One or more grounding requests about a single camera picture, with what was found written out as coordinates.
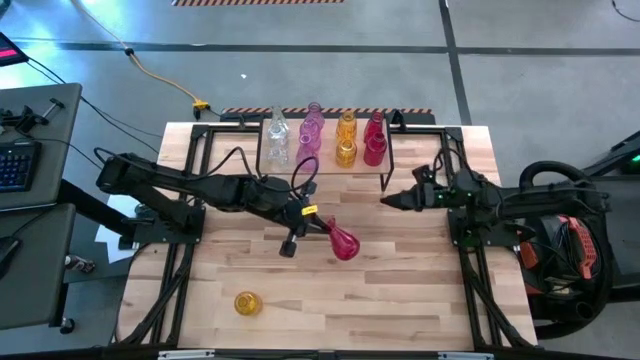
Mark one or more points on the small silver tool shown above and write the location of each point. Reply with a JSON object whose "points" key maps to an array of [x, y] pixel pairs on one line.
{"points": [[80, 263]]}

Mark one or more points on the black metal table frame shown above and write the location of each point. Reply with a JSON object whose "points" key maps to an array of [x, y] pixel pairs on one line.
{"points": [[452, 134]]}

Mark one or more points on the yellow textured glass bottle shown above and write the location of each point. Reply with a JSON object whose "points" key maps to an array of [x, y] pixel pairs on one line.
{"points": [[248, 304]]}

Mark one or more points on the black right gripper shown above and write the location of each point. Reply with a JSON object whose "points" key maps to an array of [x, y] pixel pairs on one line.
{"points": [[434, 197]]}

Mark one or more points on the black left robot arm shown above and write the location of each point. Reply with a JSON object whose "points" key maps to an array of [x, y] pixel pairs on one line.
{"points": [[150, 175]]}

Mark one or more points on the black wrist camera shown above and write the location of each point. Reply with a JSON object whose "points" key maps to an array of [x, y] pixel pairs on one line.
{"points": [[308, 189], [423, 175]]}

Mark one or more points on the black and red vacuum cleaner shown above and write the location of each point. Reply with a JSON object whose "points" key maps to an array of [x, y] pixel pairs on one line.
{"points": [[575, 250]]}

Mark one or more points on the black keyboard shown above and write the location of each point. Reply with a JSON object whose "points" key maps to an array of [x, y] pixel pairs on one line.
{"points": [[17, 167]]}

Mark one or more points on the black clamp tool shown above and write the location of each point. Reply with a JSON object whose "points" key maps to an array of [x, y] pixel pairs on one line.
{"points": [[27, 120]]}

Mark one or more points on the red cone glass vase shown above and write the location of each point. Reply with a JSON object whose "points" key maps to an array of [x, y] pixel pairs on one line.
{"points": [[345, 245]]}

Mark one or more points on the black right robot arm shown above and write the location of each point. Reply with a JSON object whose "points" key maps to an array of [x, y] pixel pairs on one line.
{"points": [[530, 200]]}

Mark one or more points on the clear tall-necked glass vase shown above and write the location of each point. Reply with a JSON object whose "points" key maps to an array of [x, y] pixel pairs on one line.
{"points": [[276, 120]]}

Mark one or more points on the silver table edge bracket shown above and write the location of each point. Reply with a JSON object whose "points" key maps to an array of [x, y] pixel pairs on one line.
{"points": [[465, 356], [185, 355]]}

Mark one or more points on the amber glass vase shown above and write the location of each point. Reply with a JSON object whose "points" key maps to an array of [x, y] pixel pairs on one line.
{"points": [[346, 126]]}

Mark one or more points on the wooden shelf black metal frame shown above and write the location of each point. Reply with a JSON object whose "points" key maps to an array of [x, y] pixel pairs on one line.
{"points": [[330, 167]]}

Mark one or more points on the hazard-striped floor strip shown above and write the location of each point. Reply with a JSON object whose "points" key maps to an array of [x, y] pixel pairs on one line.
{"points": [[415, 110]]}

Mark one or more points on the dark grey desk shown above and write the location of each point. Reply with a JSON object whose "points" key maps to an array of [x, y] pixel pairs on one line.
{"points": [[30, 280]]}

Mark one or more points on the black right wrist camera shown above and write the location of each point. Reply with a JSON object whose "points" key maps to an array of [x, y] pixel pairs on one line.
{"points": [[423, 175]]}

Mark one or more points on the black monitor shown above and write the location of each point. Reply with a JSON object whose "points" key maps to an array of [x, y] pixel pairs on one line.
{"points": [[10, 50]]}

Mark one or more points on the red short glass bottle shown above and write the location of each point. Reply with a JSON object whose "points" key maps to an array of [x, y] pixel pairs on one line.
{"points": [[375, 151]]}

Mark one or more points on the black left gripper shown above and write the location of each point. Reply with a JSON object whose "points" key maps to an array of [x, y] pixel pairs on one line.
{"points": [[295, 212]]}

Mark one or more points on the yellow ribbed glass jar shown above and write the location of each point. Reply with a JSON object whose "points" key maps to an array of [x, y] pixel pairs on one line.
{"points": [[346, 154]]}

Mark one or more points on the pink faceted glass vase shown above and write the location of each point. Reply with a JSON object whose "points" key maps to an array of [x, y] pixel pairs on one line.
{"points": [[315, 116]]}

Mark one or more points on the clear embossed glass bottle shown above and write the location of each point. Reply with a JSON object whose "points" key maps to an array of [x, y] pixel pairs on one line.
{"points": [[277, 155]]}

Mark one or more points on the white paper sheet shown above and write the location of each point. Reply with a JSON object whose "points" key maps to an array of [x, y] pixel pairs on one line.
{"points": [[112, 250]]}

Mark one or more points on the black machine with green light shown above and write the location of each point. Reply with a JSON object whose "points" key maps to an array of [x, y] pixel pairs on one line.
{"points": [[620, 155]]}

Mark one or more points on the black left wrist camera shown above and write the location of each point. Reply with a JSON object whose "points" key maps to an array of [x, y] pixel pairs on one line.
{"points": [[308, 189]]}

